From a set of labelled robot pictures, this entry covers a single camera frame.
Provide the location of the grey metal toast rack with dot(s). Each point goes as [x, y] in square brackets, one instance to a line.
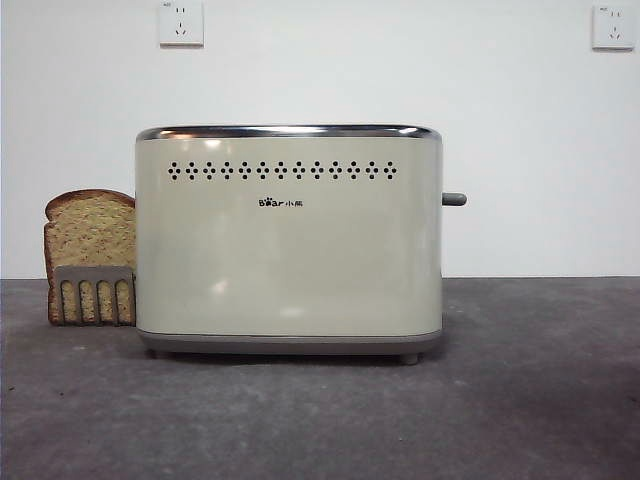
[90, 273]

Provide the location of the brown bread slice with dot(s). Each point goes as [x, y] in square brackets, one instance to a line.
[90, 225]

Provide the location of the white wall socket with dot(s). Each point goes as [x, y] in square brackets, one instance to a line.
[181, 25]
[613, 27]

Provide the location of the grey toaster lever knob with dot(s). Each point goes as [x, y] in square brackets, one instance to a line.
[456, 199]

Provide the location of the cream two-slot toaster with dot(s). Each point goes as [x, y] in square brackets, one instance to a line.
[290, 260]

